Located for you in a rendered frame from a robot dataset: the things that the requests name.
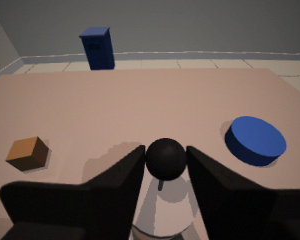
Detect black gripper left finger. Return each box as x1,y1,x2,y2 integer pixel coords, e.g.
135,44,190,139
0,145,146,240

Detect glass french press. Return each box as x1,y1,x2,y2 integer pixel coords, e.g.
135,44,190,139
129,138,199,240

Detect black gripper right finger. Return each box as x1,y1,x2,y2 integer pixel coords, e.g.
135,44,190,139
186,146,300,240

